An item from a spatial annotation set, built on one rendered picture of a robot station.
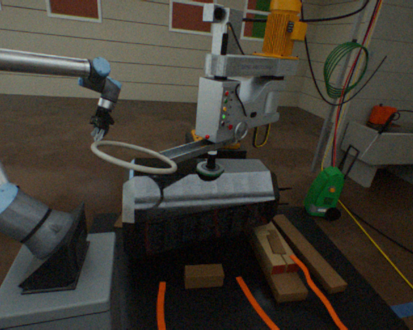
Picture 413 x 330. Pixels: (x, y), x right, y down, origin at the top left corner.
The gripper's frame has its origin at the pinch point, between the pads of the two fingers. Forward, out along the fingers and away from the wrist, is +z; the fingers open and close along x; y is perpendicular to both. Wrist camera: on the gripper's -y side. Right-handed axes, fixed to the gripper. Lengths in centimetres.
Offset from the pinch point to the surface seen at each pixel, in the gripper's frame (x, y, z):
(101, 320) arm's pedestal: 58, 53, 53
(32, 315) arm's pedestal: 38, 65, 52
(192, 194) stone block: 57, -49, 20
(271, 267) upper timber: 135, -69, 55
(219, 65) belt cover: 47, -25, -70
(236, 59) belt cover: 55, -31, -77
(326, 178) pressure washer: 172, -172, -25
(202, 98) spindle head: 40, -39, -48
